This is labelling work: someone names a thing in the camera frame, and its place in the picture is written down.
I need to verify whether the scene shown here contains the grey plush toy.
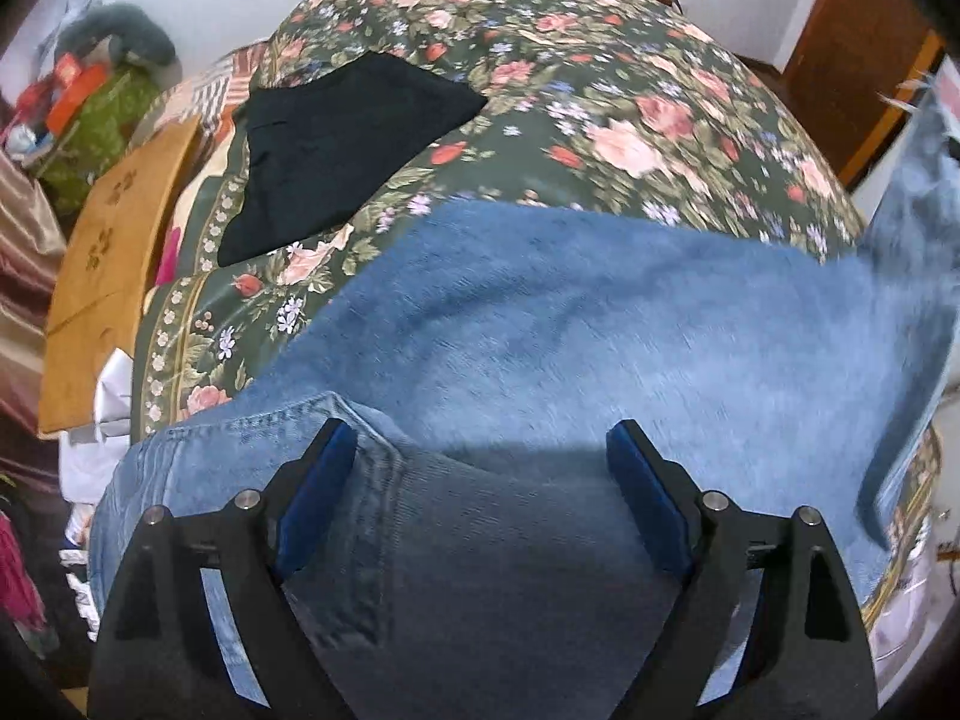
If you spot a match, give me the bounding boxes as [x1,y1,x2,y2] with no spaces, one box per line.
[53,2,178,67]

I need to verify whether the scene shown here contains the brown wooden door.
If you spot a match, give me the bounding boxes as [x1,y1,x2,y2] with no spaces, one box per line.
[782,0,944,188]

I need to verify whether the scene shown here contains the green floral bed cover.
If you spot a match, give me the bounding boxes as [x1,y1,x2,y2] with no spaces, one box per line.
[130,0,947,631]

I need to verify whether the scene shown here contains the green fabric storage box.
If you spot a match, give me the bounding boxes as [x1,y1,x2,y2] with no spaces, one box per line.
[29,65,160,229]

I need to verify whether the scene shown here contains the pink satin curtain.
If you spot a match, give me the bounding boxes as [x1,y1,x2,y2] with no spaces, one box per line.
[0,153,65,434]

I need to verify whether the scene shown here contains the orange box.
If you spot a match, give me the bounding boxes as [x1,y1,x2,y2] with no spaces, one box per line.
[46,64,110,137]

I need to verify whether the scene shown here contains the white crumpled cloth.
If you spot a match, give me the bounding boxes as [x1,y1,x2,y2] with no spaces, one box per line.
[59,348,133,505]

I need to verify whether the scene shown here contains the wooden lap desk board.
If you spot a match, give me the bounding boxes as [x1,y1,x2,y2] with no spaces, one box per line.
[37,117,202,437]

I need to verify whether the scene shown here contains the blue denim jeans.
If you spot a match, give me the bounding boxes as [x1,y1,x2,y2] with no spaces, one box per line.
[89,94,958,718]

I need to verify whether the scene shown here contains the black folded garment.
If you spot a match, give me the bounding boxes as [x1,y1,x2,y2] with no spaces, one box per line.
[218,52,487,266]

